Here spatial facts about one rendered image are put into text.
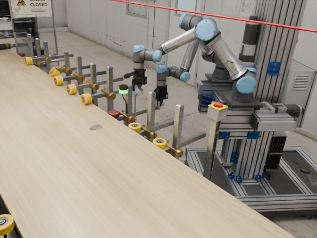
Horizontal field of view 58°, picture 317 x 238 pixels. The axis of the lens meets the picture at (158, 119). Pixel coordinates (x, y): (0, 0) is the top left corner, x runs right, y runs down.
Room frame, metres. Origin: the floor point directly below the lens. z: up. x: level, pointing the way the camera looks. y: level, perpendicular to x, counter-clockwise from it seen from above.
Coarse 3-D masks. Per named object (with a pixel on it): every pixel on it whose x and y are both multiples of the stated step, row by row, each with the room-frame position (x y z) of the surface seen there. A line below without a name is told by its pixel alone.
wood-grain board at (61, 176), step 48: (0, 96) 2.00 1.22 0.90; (48, 96) 2.06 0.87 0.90; (0, 144) 1.33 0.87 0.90; (48, 144) 1.36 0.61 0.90; (96, 144) 1.39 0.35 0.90; (144, 144) 1.42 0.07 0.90; (0, 192) 0.95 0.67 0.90; (48, 192) 0.97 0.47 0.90; (96, 192) 0.99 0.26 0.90; (144, 192) 1.01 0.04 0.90; (192, 192) 1.03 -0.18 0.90
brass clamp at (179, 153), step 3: (168, 144) 1.52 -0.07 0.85; (171, 144) 1.53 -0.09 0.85; (171, 147) 1.49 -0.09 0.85; (180, 147) 1.50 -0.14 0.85; (171, 150) 1.49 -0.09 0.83; (174, 150) 1.47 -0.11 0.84; (177, 150) 1.47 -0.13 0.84; (180, 150) 1.47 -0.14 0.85; (171, 153) 1.49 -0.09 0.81; (174, 153) 1.47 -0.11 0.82; (177, 153) 1.45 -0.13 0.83; (180, 153) 1.46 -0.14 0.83; (183, 153) 1.48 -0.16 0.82; (174, 156) 1.47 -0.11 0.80; (177, 156) 1.45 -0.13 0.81; (180, 156) 1.46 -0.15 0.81
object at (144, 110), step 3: (156, 105) 2.10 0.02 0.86; (144, 108) 2.03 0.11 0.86; (147, 108) 2.03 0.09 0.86; (156, 108) 2.08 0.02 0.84; (132, 111) 1.95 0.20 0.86; (138, 111) 1.96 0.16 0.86; (141, 111) 1.97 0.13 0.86; (144, 111) 2.00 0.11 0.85; (147, 111) 2.01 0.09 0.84; (132, 114) 1.92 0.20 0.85; (138, 114) 1.96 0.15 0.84; (120, 117) 1.85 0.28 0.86; (123, 117) 1.86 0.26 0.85; (120, 120) 1.85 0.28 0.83
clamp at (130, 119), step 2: (124, 110) 1.94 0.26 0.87; (120, 112) 1.90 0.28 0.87; (122, 112) 1.90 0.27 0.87; (124, 112) 1.91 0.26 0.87; (120, 114) 1.90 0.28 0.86; (122, 114) 1.88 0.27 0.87; (124, 114) 1.87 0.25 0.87; (124, 116) 1.86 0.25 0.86; (126, 116) 1.84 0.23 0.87; (130, 116) 1.85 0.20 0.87; (132, 116) 1.86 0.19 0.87; (124, 118) 1.86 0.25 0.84; (126, 118) 1.84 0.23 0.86; (128, 118) 1.83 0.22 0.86; (130, 118) 1.83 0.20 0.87; (132, 118) 1.84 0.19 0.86; (134, 118) 1.85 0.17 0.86; (124, 120) 1.86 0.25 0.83; (126, 120) 1.84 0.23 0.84; (128, 120) 1.82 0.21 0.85; (130, 120) 1.82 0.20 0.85; (132, 120) 1.83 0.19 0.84; (134, 120) 1.85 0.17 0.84; (126, 122) 1.84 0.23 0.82; (128, 122) 1.83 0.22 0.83; (130, 122) 1.82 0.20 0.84; (132, 122) 1.83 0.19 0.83
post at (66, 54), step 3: (66, 51) 2.60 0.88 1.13; (66, 54) 2.59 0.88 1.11; (66, 57) 2.59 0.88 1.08; (66, 60) 2.59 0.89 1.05; (66, 63) 2.58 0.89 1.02; (69, 63) 2.61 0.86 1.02; (66, 66) 2.58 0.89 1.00; (69, 66) 2.60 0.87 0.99; (66, 75) 2.60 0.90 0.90; (69, 75) 2.60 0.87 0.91; (69, 81) 2.59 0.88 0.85; (69, 84) 2.59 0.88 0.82
